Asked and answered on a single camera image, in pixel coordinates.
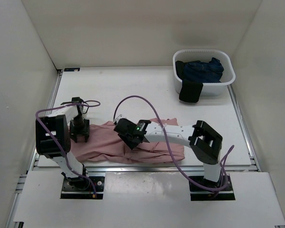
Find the white plastic basket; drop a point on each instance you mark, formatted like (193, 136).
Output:
(205, 55)

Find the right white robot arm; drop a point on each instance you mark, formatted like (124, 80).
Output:
(205, 142)

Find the blue corner label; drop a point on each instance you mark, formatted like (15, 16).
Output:
(72, 69)

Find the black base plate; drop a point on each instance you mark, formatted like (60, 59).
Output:
(85, 191)
(198, 194)

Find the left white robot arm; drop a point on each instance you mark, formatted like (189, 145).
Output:
(56, 129)

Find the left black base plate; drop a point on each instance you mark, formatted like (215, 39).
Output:
(85, 191)

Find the blue trousers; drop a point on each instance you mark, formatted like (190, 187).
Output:
(203, 72)

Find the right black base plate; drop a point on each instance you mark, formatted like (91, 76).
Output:
(198, 194)

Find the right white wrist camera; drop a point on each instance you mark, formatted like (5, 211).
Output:
(118, 118)

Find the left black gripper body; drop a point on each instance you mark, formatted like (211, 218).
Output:
(80, 127)

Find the black trousers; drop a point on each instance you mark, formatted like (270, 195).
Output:
(191, 82)

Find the pink trousers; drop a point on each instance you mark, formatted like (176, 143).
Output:
(105, 144)

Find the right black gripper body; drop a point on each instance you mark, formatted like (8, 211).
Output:
(127, 140)

